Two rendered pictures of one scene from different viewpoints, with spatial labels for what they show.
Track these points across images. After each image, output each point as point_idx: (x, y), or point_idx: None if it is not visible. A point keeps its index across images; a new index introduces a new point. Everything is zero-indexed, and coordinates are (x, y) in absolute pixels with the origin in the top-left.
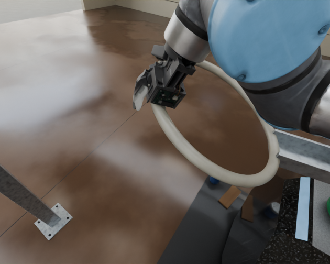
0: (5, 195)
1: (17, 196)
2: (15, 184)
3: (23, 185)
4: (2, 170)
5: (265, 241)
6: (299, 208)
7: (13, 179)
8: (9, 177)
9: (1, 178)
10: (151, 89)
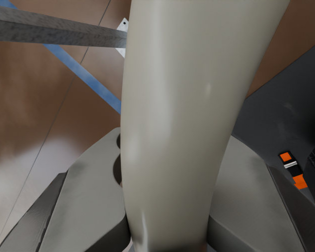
0: (58, 44)
1: (71, 40)
2: (59, 32)
3: (69, 29)
4: (31, 27)
5: None
6: None
7: (53, 29)
8: (46, 29)
9: (40, 34)
10: None
